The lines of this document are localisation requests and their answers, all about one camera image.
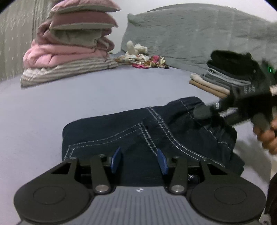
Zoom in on dark blue jeans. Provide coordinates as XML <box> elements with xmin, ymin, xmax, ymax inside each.
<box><xmin>61</xmin><ymin>97</ymin><xmax>244</xmax><ymax>187</ymax></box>

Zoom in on person right hand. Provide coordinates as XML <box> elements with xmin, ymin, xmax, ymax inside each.
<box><xmin>253</xmin><ymin>117</ymin><xmax>277</xmax><ymax>155</ymax></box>

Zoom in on grey folded garment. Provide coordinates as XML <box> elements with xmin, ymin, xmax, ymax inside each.
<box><xmin>200</xmin><ymin>68</ymin><xmax>251</xmax><ymax>89</ymax></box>

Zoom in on black folded garment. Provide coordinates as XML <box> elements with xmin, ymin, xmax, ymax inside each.
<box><xmin>207</xmin><ymin>50</ymin><xmax>262</xmax><ymax>82</ymax></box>

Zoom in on beige folded trousers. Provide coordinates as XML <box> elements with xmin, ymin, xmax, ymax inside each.
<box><xmin>189</xmin><ymin>73</ymin><xmax>230</xmax><ymax>98</ymax></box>

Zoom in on lavender bed sheet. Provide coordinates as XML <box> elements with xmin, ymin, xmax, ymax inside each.
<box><xmin>0</xmin><ymin>51</ymin><xmax>276</xmax><ymax>225</ymax></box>

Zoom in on grey covered headboard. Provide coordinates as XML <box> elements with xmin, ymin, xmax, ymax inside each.
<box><xmin>121</xmin><ymin>4</ymin><xmax>276</xmax><ymax>74</ymax></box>

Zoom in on red floral cloth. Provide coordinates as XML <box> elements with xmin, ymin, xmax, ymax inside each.
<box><xmin>132</xmin><ymin>55</ymin><xmax>169</xmax><ymax>69</ymax></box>

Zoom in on grey striped folded blanket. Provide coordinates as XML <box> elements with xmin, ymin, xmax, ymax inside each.
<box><xmin>20</xmin><ymin>58</ymin><xmax>118</xmax><ymax>88</ymax></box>

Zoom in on floral cream cloth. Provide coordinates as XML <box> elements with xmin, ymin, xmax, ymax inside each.
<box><xmin>115</xmin><ymin>54</ymin><xmax>150</xmax><ymax>65</ymax></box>

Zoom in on white plush toy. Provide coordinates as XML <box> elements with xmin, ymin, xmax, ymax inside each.
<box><xmin>126</xmin><ymin>40</ymin><xmax>148</xmax><ymax>55</ymax></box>

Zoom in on pink folded quilt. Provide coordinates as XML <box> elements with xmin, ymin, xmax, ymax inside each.
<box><xmin>23</xmin><ymin>40</ymin><xmax>108</xmax><ymax>69</ymax></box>

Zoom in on mauve folded quilt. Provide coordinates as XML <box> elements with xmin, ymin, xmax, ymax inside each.
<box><xmin>35</xmin><ymin>20</ymin><xmax>115</xmax><ymax>52</ymax></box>

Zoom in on mauve grey pillow lower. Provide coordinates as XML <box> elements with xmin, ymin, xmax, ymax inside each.
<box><xmin>49</xmin><ymin>11</ymin><xmax>117</xmax><ymax>30</ymax></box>

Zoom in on mauve grey pillow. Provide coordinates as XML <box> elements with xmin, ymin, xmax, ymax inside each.
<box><xmin>49</xmin><ymin>11</ymin><xmax>117</xmax><ymax>30</ymax></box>
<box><xmin>51</xmin><ymin>0</ymin><xmax>121</xmax><ymax>13</ymax></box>

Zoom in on mauve grey pillow upper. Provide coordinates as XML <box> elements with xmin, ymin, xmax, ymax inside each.
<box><xmin>51</xmin><ymin>0</ymin><xmax>121</xmax><ymax>13</ymax></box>

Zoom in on grey patterned curtain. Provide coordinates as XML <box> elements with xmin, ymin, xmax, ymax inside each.
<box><xmin>1</xmin><ymin>0</ymin><xmax>58</xmax><ymax>82</ymax></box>

